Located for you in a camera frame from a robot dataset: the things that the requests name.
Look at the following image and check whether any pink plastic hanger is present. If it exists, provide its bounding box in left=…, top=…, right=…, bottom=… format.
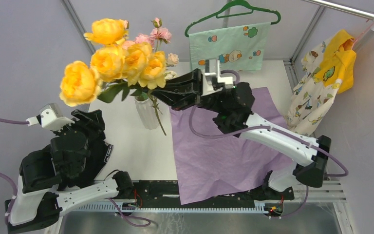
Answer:
left=351, top=20, right=374, bottom=50

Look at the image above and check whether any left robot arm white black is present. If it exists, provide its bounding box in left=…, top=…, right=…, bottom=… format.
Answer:
left=6, top=107, right=134, bottom=234

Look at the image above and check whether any green cartoon print cloth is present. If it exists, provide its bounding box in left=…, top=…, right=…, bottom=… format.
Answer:
left=189, top=22, right=270, bottom=71

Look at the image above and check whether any pink peony flower stem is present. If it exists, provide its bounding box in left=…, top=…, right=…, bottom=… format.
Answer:
left=122, top=18, right=172, bottom=51

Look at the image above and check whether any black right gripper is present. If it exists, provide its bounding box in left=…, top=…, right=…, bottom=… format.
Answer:
left=143, top=68, right=226, bottom=114

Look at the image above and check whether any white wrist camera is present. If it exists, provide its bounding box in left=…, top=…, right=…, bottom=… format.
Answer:
left=26, top=103, right=74, bottom=132
left=203, top=58, right=235, bottom=92

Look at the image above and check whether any purple wrapping paper sheet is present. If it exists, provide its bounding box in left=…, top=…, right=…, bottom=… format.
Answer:
left=168, top=86, right=295, bottom=205

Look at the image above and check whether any white ribbed ceramic vase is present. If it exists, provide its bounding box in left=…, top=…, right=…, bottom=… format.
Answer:
left=135, top=96, right=159, bottom=130

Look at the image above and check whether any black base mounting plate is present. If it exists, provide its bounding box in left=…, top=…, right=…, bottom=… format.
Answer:
left=115, top=180, right=295, bottom=208

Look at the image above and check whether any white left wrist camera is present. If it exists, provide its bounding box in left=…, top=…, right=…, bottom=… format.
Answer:
left=26, top=103, right=74, bottom=132

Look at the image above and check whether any white slotted cable duct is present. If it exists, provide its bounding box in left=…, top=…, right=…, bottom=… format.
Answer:
left=73, top=201, right=270, bottom=215

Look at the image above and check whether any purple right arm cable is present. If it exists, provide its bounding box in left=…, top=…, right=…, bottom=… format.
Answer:
left=188, top=69, right=350, bottom=219

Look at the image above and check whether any yellow flower bunch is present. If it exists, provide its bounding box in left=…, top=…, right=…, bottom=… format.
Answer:
left=59, top=18, right=168, bottom=137

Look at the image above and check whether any green plastic hanger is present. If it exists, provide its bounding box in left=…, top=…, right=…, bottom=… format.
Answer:
left=184, top=0, right=282, bottom=38

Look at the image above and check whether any white peony flower stem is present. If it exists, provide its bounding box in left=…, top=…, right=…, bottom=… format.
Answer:
left=164, top=70, right=177, bottom=80

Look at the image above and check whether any metal clothes rail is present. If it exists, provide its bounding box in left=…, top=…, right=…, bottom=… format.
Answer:
left=303, top=0, right=374, bottom=31

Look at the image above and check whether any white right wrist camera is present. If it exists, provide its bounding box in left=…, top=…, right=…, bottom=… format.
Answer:
left=203, top=58, right=235, bottom=92

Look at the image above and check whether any yellow cartoon child shirt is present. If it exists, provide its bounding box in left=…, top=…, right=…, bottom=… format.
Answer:
left=285, top=30, right=356, bottom=136

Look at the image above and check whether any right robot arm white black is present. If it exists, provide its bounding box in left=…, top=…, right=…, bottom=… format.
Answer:
left=152, top=69, right=331, bottom=199

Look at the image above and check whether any black cloth bundle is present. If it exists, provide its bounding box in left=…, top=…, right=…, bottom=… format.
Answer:
left=73, top=140, right=113, bottom=188

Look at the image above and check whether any cream rose flower stem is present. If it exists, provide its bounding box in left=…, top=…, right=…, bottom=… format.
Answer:
left=167, top=53, right=179, bottom=66

